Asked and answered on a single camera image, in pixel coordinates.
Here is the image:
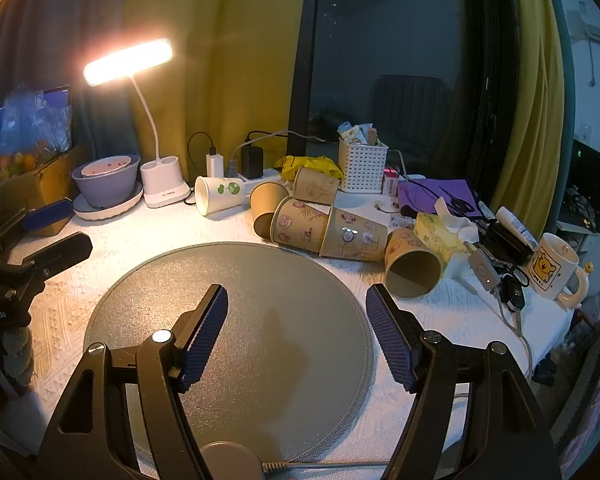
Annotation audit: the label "white mug bear print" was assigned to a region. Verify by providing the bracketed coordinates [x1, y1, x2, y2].
[528, 233, 588, 309]

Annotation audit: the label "white perforated storage basket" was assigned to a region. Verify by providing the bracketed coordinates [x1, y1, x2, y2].
[338, 140, 388, 194]

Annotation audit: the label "white paper cup green print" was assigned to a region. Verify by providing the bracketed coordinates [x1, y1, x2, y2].
[194, 177, 246, 216]

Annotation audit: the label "paper cup with pink stickers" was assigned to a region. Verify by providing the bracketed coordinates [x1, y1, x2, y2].
[270, 196, 328, 254]

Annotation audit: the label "small pink box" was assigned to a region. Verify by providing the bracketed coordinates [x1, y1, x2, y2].
[382, 168, 400, 197]

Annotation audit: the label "white phone charger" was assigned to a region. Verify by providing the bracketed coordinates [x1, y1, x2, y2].
[206, 146, 224, 178]

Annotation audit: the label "white tube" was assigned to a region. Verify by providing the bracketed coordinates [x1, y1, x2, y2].
[495, 206, 538, 249]

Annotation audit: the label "yellow curtain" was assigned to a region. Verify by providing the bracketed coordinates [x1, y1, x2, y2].
[492, 0, 565, 235]
[125, 0, 303, 181]

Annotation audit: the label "black scissors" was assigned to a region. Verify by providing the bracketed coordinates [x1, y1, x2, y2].
[440, 188, 476, 216]

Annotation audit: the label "yellow curtain right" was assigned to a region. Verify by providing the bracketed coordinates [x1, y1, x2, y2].
[492, 0, 565, 235]

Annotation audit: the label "purple bowl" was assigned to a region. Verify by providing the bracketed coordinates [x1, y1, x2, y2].
[71, 155, 140, 208]

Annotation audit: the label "grey remote switch with cable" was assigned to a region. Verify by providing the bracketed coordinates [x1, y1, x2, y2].
[468, 248, 533, 380]

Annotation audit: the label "purple notebook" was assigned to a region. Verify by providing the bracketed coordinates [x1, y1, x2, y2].
[398, 179, 482, 218]

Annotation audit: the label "yellow tissue pack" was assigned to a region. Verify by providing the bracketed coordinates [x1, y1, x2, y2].
[414, 212, 469, 264]

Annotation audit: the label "plain brown paper cup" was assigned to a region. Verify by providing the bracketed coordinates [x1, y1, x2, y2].
[249, 181, 289, 240]

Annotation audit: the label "white power strip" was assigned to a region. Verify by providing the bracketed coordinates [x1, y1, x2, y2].
[230, 168, 284, 195]

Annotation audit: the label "cardboard box with fruit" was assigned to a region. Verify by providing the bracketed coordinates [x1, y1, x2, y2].
[0, 145, 91, 224]

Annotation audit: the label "yellow crumpled bag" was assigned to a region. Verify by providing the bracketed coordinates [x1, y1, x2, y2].
[273, 155, 343, 181]

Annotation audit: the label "yellow curtain left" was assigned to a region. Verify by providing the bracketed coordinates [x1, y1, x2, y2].
[125, 0, 303, 181]

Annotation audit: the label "white desk lamp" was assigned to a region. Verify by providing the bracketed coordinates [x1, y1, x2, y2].
[83, 38, 190, 209]

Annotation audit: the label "round grey placemat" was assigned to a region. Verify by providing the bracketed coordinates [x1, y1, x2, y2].
[85, 243, 374, 460]

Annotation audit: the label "brown paper cup bamboo print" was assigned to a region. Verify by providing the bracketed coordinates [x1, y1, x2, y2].
[292, 167, 340, 206]

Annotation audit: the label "paper cup with round stickers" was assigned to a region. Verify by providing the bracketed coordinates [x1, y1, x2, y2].
[318, 207, 388, 262]

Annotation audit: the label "white tablecloth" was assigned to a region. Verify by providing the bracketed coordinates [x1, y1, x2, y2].
[18, 203, 572, 479]

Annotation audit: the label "black power adapter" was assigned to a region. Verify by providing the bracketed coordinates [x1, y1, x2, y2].
[240, 144, 264, 180]

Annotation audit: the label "brown paper cup open front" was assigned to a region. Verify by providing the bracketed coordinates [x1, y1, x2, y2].
[385, 228, 442, 299]

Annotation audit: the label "white round plate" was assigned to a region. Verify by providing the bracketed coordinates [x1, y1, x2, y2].
[72, 181, 144, 221]

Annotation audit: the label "blue plastic bag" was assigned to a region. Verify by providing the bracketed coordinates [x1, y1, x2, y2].
[0, 86, 72, 157]

